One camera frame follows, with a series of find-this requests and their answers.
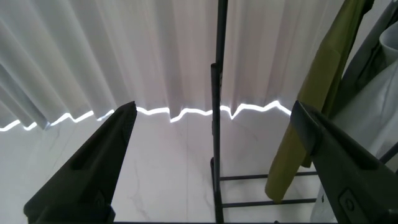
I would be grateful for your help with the green long-sleeved shirt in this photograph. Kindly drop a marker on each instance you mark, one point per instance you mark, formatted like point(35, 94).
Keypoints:
point(323, 77)

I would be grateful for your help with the black clothes rack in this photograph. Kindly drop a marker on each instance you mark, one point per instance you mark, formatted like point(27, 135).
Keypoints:
point(216, 140)

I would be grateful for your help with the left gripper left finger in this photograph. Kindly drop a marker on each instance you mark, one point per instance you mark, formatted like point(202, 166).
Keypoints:
point(84, 177)

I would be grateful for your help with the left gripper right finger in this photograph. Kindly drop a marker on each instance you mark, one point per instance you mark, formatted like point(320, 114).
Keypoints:
point(351, 174)

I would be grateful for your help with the white curtain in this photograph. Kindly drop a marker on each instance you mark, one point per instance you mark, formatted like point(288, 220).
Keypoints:
point(109, 46)

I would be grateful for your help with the pale grey shorts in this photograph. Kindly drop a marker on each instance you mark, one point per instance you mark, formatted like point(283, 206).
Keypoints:
point(373, 105)

